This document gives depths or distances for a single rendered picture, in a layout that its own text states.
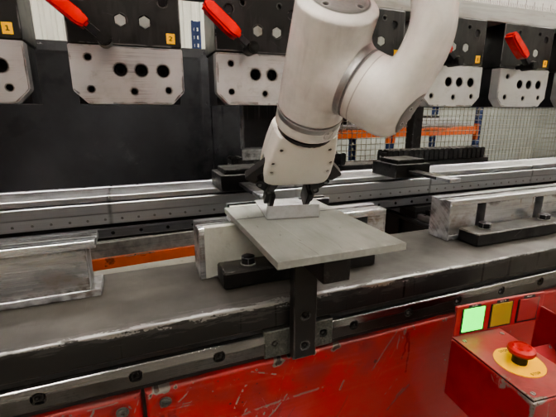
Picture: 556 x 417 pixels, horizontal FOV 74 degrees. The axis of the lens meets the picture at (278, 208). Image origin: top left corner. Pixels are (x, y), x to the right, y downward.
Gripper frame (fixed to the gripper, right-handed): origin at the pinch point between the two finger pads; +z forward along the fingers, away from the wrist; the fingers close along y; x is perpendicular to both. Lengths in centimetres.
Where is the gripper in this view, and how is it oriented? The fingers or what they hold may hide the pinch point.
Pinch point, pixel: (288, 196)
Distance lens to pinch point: 60.8
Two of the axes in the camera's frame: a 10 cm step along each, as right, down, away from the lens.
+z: -1.3, 5.8, 8.0
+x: 1.6, 8.1, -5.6
